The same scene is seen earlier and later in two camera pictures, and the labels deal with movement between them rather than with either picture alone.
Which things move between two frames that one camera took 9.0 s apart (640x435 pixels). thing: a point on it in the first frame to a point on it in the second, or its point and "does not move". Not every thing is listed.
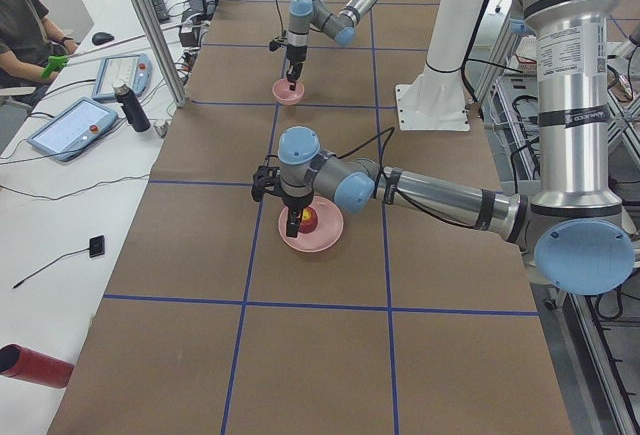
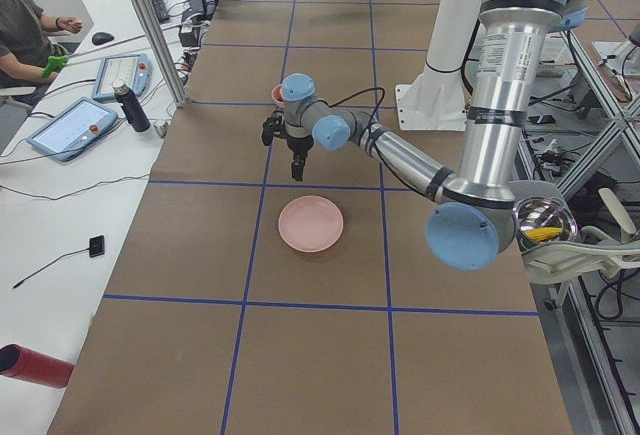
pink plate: (329, 227) does not move
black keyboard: (158, 1) does not move
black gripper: (267, 179) to (273, 125)
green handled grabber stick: (59, 61) does not move
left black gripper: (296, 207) to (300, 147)
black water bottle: (132, 108) does not move
